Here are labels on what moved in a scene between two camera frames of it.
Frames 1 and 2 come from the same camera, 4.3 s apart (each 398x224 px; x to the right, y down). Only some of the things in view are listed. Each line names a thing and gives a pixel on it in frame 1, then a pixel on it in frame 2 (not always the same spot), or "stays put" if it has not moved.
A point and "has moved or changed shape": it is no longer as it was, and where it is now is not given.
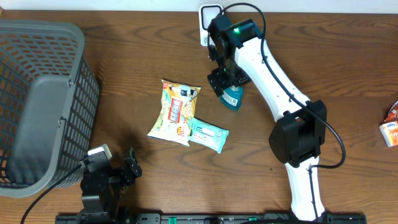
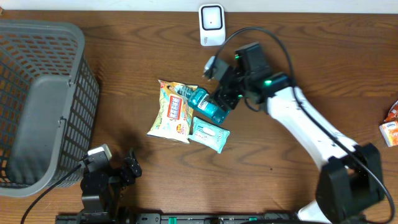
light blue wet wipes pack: [209, 135] stays put
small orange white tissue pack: [389, 132] stays put
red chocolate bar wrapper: [392, 115] stays put
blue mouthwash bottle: [232, 97] has moved or changed shape
